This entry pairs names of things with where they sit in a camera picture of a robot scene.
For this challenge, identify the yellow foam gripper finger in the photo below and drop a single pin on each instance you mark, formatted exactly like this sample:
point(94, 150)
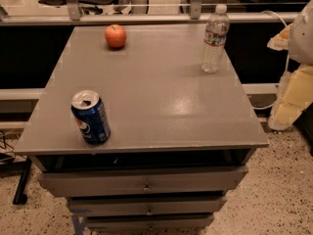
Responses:
point(281, 41)
point(295, 94)

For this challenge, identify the clear plastic water bottle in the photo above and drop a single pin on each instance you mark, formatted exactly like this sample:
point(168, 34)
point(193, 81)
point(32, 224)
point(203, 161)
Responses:
point(215, 35)

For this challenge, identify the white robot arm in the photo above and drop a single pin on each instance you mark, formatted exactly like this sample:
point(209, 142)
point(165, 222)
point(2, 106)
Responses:
point(301, 37)

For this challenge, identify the red apple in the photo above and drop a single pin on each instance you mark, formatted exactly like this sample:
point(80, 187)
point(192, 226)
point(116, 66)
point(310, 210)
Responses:
point(115, 35)

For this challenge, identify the grey drawer cabinet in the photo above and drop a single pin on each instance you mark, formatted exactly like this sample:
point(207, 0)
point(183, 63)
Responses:
point(163, 110)

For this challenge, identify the middle grey drawer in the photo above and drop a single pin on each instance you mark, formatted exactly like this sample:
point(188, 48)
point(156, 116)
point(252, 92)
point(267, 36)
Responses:
point(147, 205)

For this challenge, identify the grey drawer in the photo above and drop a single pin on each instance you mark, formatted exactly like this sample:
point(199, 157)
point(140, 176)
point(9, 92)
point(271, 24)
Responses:
point(147, 205)
point(138, 222)
point(147, 181)

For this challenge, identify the bottom grey drawer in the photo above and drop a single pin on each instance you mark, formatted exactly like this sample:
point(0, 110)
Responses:
point(138, 222)

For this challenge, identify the blue Pepsi can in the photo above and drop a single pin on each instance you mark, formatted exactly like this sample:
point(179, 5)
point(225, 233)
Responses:
point(90, 115)

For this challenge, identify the top grey drawer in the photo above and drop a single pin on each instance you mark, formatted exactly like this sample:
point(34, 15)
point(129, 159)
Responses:
point(147, 181)

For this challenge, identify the black stand leg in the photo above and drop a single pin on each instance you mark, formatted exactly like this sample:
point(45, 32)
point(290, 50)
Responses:
point(20, 196)

